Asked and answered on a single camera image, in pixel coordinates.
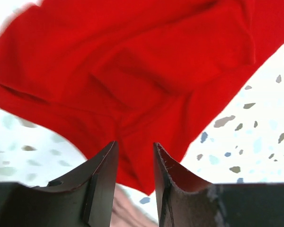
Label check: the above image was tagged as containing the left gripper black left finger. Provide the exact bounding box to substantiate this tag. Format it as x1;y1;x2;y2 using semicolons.
0;141;118;227

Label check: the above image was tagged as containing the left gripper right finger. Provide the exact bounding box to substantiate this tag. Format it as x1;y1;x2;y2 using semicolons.
153;143;284;227

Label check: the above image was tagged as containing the red t shirt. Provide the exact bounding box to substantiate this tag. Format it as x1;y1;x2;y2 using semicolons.
0;0;284;194

